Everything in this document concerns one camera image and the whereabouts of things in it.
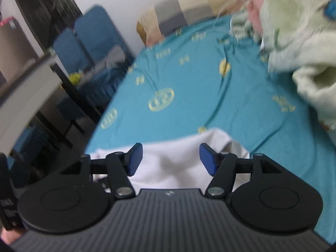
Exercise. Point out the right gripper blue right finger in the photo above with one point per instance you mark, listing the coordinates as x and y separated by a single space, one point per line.
214 162

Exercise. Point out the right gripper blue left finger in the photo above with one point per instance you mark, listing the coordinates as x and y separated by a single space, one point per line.
129 160

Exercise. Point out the green fleece blanket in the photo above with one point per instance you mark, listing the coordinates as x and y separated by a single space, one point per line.
298 36

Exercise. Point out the black table leg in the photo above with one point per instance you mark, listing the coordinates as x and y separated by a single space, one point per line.
77 98

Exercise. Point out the white long-sleeve shirt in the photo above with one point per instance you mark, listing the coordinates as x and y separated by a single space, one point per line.
168 163

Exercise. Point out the blue covered chair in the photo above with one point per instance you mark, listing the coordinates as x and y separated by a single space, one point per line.
83 49

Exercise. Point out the pink fleece blanket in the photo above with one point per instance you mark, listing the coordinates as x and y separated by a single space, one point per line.
253 8

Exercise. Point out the green yellow plush toy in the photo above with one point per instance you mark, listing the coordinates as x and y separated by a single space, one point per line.
75 78

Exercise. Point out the teal patterned bed sheet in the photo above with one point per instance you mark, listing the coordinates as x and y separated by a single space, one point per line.
202 78

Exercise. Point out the plaid beige grey pillow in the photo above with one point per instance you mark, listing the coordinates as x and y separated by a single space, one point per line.
166 17

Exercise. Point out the grey cloth on chair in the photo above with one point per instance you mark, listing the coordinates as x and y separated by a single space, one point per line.
115 57

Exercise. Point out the white table top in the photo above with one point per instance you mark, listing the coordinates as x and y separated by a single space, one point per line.
23 97

